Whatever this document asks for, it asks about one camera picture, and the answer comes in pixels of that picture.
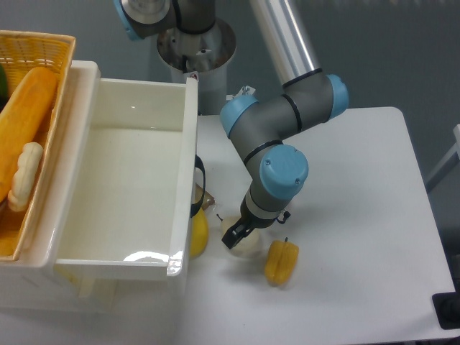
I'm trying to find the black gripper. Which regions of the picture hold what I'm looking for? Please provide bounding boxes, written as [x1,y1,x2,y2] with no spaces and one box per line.
[221,204,290,249]

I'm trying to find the pale white pear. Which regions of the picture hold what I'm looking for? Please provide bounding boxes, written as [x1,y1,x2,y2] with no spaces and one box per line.
[220,216,262,258]

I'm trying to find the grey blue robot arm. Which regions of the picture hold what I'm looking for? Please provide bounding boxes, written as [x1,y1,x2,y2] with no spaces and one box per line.
[114,1,349,248]

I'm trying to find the yellow round fruit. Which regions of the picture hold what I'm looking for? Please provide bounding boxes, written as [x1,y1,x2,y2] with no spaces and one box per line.
[190,208,209,258]

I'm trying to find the yellow bell pepper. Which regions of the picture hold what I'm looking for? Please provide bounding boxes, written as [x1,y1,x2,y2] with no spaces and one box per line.
[264,237,299,286]

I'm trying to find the white plastic bin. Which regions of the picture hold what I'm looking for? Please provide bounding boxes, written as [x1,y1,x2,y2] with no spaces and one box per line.
[1,61,198,311]

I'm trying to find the black device at corner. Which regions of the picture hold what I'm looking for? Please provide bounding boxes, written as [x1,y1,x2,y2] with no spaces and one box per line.
[432,292,459,330]

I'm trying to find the orange bread loaf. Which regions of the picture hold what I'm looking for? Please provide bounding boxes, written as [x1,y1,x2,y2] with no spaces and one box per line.
[1,67,58,199]

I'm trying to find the yellow wicker basket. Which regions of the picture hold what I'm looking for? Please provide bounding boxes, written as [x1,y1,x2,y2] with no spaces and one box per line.
[1,30,76,262]

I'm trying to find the black bin handle strap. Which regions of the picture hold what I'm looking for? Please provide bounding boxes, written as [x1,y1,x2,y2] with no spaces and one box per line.
[189,154,207,219]

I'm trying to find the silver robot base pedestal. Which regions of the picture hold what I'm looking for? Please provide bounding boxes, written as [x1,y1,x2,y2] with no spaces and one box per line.
[157,18,236,115]

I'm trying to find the white frame at right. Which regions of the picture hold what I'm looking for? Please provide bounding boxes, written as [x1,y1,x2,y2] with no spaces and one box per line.
[425,124,459,193]

